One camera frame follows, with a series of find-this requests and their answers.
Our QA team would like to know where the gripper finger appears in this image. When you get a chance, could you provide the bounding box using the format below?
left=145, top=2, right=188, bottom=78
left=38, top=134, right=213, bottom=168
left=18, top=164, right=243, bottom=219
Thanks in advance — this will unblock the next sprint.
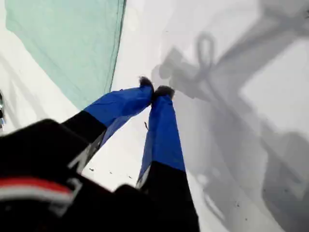
left=60, top=76, right=155, bottom=174
left=136, top=85, right=200, bottom=232

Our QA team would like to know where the pale green T-shirt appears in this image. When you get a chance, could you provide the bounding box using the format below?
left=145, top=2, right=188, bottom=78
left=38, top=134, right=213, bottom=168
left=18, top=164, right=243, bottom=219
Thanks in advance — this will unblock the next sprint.
left=4, top=0, right=127, bottom=111

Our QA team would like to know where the red white servo wire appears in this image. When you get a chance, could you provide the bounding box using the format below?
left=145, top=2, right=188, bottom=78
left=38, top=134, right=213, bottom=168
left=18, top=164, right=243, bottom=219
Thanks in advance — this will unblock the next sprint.
left=0, top=178, right=74, bottom=202

